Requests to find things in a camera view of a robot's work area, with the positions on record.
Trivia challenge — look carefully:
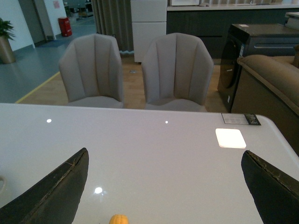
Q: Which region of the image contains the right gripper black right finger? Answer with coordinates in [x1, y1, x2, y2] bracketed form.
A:
[241, 150, 299, 224]

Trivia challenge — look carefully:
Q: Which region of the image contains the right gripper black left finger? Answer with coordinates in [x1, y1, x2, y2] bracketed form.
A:
[0, 148, 89, 224]

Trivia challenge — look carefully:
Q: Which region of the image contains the dark kitchen counter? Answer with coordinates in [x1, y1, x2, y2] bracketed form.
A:
[166, 3, 299, 59]

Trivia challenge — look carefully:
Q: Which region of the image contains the green potted plant gold planter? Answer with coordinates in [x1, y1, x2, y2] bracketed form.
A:
[0, 18, 16, 64]

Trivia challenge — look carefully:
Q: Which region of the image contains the black washing machine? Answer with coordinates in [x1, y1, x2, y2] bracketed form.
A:
[218, 24, 299, 112]

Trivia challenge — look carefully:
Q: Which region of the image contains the table corner label sticker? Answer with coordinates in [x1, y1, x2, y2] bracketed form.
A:
[221, 113, 261, 126]

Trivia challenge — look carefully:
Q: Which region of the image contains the yellow corn cob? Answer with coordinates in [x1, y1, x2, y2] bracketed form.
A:
[109, 214, 129, 224]

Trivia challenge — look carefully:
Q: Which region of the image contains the grey curtain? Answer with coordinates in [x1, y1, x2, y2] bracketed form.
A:
[91, 0, 134, 52]

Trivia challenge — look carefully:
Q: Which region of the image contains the tan sofa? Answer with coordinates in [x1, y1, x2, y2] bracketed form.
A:
[231, 56, 299, 153]

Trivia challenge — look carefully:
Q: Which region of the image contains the left beige upholstered chair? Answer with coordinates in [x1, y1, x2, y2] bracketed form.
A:
[59, 34, 124, 108]

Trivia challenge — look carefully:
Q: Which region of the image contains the white microwave oven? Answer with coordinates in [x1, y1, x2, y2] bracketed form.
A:
[170, 0, 200, 7]

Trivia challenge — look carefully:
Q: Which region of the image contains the red bin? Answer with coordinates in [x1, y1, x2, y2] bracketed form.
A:
[58, 17, 72, 37]

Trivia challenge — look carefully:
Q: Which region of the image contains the right beige upholstered chair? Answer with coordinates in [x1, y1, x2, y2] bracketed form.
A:
[142, 33, 214, 112]

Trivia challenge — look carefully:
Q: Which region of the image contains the white pillar cabinet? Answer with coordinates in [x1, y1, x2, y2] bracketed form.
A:
[130, 0, 167, 63]

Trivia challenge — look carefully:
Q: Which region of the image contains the beige upholstered chair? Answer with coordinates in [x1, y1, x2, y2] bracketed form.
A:
[142, 33, 214, 112]
[59, 34, 124, 108]

